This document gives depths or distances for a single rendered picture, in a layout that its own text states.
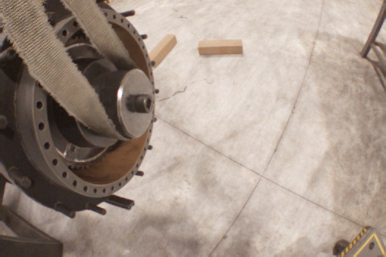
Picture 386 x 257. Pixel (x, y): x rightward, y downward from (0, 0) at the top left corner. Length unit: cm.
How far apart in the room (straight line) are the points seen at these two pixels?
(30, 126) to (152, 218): 103
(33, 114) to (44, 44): 9
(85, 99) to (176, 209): 97
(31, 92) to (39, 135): 6
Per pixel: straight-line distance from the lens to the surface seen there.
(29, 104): 29
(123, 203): 51
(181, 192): 117
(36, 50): 25
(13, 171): 33
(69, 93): 29
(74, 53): 45
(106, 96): 34
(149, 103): 38
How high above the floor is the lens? 113
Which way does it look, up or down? 57 degrees down
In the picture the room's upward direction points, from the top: 19 degrees counter-clockwise
